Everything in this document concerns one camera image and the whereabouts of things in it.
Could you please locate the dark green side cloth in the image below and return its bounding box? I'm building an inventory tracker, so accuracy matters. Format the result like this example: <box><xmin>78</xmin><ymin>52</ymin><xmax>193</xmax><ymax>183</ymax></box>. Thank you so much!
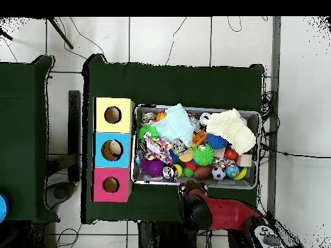
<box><xmin>0</xmin><ymin>54</ymin><xmax>60</xmax><ymax>224</ymax></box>

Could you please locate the black cable bundle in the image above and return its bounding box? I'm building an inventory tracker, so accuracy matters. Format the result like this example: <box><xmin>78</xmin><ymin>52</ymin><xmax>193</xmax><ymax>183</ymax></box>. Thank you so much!
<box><xmin>259</xmin><ymin>90</ymin><xmax>281</xmax><ymax>136</ymax></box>

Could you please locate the dark green table cloth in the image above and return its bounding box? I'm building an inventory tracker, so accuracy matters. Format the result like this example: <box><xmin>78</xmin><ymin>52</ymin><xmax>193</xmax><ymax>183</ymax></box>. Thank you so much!
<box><xmin>81</xmin><ymin>53</ymin><xmax>265</xmax><ymax>231</ymax></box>

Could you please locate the wooden box with three holes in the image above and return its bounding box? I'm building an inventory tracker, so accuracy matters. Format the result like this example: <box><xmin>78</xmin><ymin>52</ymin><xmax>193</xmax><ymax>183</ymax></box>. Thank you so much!
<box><xmin>91</xmin><ymin>96</ymin><xmax>136</xmax><ymax>203</ymax></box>

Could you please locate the clear plastic packet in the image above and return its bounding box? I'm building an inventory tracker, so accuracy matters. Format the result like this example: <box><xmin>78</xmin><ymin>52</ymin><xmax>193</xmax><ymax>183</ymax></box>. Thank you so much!
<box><xmin>134</xmin><ymin>149</ymin><xmax>145</xmax><ymax>167</ymax></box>

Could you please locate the black and silver drink can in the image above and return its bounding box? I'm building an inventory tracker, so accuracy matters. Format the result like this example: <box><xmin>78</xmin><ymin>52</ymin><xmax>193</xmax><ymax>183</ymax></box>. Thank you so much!
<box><xmin>162</xmin><ymin>165</ymin><xmax>179</xmax><ymax>181</ymax></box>

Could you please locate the grey stand foot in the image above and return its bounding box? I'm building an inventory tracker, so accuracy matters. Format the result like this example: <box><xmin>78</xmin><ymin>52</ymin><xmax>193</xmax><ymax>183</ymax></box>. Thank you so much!
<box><xmin>45</xmin><ymin>181</ymin><xmax>76</xmax><ymax>210</ymax></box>

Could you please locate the cream knitted cloth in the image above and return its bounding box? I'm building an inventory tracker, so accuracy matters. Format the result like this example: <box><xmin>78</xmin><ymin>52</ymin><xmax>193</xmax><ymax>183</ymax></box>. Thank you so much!
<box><xmin>205</xmin><ymin>107</ymin><xmax>257</xmax><ymax>156</ymax></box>

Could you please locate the large green puffer toy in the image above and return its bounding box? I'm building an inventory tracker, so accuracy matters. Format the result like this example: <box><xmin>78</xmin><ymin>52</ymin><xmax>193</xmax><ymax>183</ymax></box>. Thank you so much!
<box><xmin>192</xmin><ymin>143</ymin><xmax>215</xmax><ymax>167</ymax></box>

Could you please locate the blue round object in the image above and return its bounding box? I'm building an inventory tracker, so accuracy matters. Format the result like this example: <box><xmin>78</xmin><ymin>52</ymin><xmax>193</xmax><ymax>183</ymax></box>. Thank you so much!
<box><xmin>0</xmin><ymin>192</ymin><xmax>9</xmax><ymax>224</ymax></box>

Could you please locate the black and white soccer ball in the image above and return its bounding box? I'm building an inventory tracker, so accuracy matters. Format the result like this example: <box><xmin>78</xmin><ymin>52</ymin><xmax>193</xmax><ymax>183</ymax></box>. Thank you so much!
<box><xmin>211</xmin><ymin>166</ymin><xmax>226</xmax><ymax>181</ymax></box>

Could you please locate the orange plastic toy crate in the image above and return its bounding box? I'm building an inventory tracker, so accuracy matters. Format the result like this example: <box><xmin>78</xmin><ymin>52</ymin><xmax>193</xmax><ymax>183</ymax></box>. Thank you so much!
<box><xmin>191</xmin><ymin>129</ymin><xmax>208</xmax><ymax>147</ymax></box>

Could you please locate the small green puffer toy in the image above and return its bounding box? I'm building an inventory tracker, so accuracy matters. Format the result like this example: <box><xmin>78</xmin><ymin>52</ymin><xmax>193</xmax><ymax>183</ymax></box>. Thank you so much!
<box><xmin>138</xmin><ymin>125</ymin><xmax>161</xmax><ymax>142</ymax></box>

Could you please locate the mint green knitted cloth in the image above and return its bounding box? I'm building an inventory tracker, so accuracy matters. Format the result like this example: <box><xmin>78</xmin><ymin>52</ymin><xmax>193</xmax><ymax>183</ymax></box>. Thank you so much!
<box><xmin>151</xmin><ymin>103</ymin><xmax>196</xmax><ymax>148</ymax></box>

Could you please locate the globe print ball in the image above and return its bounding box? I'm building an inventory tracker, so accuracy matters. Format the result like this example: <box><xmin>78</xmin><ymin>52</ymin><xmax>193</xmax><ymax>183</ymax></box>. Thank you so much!
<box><xmin>224</xmin><ymin>165</ymin><xmax>240</xmax><ymax>179</ymax></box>

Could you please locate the black upright panel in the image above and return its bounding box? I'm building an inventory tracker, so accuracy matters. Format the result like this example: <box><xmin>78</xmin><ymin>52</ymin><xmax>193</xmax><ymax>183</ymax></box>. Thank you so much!
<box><xmin>67</xmin><ymin>90</ymin><xmax>81</xmax><ymax>183</ymax></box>

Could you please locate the silver wire mesh bin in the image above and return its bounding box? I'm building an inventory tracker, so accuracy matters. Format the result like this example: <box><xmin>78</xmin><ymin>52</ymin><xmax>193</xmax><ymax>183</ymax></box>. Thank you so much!
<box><xmin>131</xmin><ymin>103</ymin><xmax>261</xmax><ymax>190</ymax></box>

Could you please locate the black tripod leg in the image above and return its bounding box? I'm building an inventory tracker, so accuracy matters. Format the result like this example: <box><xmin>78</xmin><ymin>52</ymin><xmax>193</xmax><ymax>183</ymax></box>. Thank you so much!
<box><xmin>47</xmin><ymin>17</ymin><xmax>74</xmax><ymax>50</ymax></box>

